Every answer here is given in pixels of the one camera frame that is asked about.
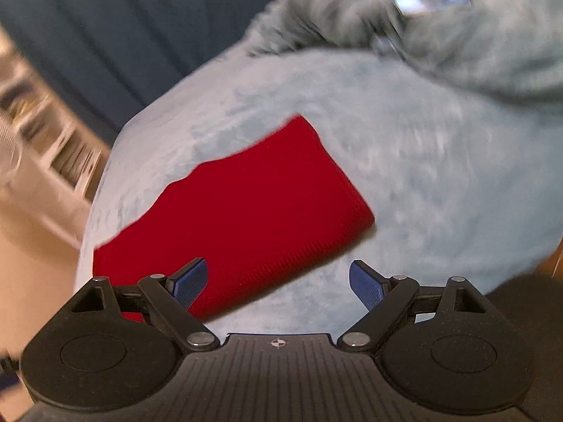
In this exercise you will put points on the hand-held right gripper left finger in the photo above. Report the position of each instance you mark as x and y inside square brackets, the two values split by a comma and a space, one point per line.
[190, 283]

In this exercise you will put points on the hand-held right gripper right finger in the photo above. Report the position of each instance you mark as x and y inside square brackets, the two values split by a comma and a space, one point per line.
[367, 285]

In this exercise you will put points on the red knit cardigan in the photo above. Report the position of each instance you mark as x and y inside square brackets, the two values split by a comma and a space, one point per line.
[246, 220]

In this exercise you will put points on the light blue fleece bed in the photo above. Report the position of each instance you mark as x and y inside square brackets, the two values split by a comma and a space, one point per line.
[418, 176]

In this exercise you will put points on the white shelf unit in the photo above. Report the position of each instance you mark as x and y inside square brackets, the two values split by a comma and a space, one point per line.
[52, 149]

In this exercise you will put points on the white electric fan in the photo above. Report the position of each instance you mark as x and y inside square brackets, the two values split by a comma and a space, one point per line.
[8, 154]

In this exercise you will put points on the crumpled light blue blanket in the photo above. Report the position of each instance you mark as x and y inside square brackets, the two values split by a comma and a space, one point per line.
[484, 48]

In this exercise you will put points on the dark blue curtain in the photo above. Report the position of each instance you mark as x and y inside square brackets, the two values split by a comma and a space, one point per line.
[110, 30]

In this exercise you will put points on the wooden bed frame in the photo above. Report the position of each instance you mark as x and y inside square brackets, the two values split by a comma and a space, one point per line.
[553, 259]

